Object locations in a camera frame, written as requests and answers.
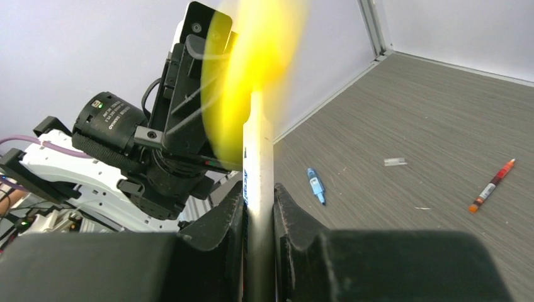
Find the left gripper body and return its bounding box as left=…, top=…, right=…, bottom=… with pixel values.
left=136, top=43, right=217, bottom=167

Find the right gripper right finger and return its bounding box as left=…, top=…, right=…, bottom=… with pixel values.
left=273, top=183, right=513, bottom=301

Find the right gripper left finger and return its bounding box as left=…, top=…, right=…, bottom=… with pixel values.
left=1, top=182, right=243, bottom=301

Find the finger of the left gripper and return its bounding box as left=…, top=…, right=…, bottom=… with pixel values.
left=162, top=34, right=229, bottom=155

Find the white pen yellow end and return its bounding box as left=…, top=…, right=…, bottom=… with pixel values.
left=242, top=91, right=276, bottom=301

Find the yellow pen cap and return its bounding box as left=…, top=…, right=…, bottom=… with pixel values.
left=201, top=1, right=308, bottom=171

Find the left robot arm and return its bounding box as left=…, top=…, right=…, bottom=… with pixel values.
left=1, top=33, right=236, bottom=232

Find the clear pen cap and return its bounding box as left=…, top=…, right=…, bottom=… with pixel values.
left=383, top=157, right=407, bottom=167

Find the orange brown gel pen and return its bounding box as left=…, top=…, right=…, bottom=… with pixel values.
left=469, top=159, right=516, bottom=213

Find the light blue highlighter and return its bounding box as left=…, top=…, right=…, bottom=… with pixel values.
left=307, top=168, right=326, bottom=206

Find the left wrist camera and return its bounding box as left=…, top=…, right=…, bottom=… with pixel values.
left=171, top=1, right=233, bottom=55

